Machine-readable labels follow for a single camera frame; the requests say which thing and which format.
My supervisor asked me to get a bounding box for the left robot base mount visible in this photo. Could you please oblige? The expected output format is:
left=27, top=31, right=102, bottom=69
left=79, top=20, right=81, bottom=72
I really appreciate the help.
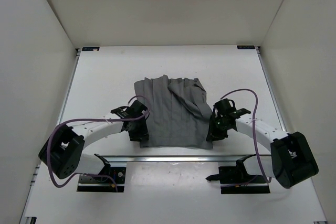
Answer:
left=77, top=163, right=127, bottom=193

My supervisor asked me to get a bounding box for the corner label sticker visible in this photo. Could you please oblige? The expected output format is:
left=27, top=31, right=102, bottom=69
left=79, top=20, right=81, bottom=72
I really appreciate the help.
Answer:
left=237, top=45, right=255, bottom=50
left=81, top=47, right=100, bottom=51

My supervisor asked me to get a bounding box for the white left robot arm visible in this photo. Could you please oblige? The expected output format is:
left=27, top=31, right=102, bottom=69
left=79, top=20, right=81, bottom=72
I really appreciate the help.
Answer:
left=38, top=100, right=150, bottom=188

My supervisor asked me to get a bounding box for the left corner label sticker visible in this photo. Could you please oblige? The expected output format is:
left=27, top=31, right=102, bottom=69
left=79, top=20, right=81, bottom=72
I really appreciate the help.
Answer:
left=81, top=47, right=100, bottom=51

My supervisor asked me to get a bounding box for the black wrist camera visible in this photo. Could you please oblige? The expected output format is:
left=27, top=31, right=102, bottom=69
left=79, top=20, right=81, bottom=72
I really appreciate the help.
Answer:
left=128, top=100, right=148, bottom=118
left=215, top=98, right=236, bottom=114

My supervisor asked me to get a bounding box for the grey pleated skirt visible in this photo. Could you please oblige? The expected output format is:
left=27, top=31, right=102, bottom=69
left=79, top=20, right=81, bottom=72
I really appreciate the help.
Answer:
left=134, top=75, right=213, bottom=150

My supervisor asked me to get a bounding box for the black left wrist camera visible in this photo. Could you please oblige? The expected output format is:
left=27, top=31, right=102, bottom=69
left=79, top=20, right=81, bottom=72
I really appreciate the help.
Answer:
left=128, top=100, right=148, bottom=118

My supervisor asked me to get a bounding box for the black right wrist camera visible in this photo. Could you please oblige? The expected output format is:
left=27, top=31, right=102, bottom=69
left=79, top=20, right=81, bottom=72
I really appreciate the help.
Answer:
left=215, top=98, right=236, bottom=114

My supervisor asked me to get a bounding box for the right corner label sticker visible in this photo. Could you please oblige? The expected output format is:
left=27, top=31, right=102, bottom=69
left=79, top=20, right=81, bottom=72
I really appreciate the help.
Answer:
left=237, top=45, right=255, bottom=50

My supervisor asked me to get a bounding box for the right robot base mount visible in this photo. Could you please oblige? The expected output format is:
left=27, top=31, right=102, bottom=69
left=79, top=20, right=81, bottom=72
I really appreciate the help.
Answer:
left=205, top=161, right=270, bottom=195

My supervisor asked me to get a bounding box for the aluminium table rail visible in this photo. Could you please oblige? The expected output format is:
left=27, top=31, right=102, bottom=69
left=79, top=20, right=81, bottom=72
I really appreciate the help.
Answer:
left=103, top=154, right=247, bottom=163

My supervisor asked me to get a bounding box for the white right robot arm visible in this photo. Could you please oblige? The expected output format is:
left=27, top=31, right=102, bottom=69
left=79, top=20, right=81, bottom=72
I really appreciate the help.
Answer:
left=207, top=109, right=319, bottom=189

